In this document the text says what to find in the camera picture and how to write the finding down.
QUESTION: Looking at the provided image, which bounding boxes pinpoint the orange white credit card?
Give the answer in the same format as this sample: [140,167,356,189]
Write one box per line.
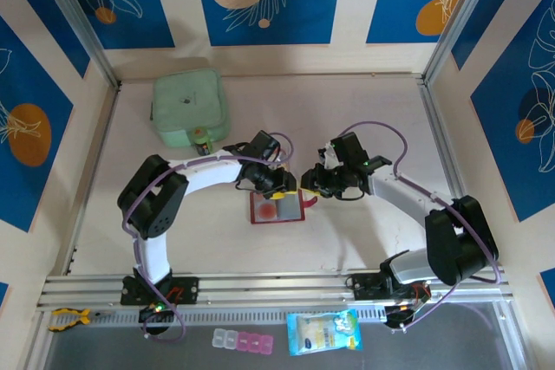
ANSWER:
[253,199,281,222]

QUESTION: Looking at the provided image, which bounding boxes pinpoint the red leather card holder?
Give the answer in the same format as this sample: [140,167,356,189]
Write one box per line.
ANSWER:
[249,190,320,225]

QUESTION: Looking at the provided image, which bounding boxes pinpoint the small green bottle orange cap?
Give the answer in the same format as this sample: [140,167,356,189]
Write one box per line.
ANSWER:
[193,127,214,155]

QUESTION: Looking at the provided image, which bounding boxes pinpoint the mint green zipper pouch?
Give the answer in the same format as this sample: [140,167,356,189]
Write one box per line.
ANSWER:
[150,68,230,149]

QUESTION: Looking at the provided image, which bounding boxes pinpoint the blue white snack packet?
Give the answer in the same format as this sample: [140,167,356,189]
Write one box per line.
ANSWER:
[286,308,363,357]

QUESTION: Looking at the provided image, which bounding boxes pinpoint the pink clear pill organizer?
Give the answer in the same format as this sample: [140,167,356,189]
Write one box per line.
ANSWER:
[212,328,275,354]

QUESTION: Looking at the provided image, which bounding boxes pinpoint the yellow black pliers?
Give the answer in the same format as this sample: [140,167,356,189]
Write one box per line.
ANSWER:
[47,307,112,332]

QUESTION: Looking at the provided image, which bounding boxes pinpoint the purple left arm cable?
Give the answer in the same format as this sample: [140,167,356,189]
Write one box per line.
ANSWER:
[122,132,297,343]

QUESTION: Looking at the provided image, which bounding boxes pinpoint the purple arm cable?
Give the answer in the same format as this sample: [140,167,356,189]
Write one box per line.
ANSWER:
[122,132,297,343]
[336,121,506,335]

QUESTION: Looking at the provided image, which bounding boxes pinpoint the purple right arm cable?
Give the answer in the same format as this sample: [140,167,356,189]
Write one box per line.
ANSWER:
[336,121,506,335]

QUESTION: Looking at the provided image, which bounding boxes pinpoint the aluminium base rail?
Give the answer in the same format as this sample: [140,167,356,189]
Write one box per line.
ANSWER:
[36,266,515,315]

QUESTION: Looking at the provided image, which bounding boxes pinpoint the aluminium side rail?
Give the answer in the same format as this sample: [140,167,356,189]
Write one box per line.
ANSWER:
[64,79,122,276]
[416,75,486,268]

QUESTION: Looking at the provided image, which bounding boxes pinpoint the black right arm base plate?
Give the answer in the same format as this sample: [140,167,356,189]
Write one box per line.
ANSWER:
[349,272,431,302]

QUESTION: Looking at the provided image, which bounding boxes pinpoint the slotted grey cable duct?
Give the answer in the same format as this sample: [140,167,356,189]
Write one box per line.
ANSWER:
[90,305,387,323]

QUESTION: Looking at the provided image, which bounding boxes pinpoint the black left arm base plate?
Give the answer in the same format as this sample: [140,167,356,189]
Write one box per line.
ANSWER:
[120,276,200,306]

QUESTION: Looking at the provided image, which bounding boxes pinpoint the aluminium corner post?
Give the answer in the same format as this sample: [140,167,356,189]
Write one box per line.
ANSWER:
[30,0,122,88]
[422,0,506,85]

